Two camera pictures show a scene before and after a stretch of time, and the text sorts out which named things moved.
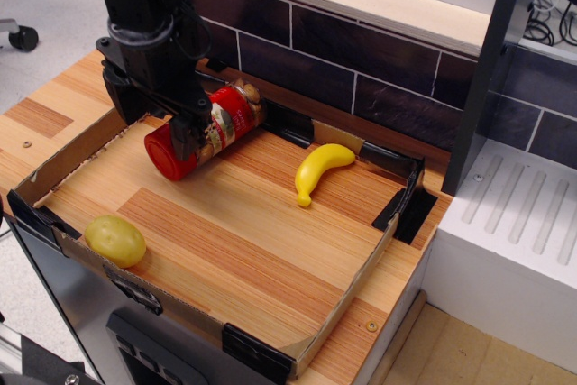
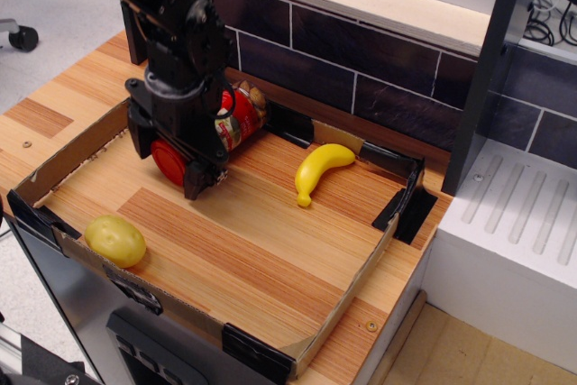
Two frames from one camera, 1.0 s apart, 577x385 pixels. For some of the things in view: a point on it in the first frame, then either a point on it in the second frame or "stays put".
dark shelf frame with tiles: (411, 42) stays put
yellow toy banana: (314, 161) stays put
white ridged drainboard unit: (503, 259) stays put
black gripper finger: (187, 134) to (199, 177)
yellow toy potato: (115, 241) stays put
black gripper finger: (133, 101) to (142, 132)
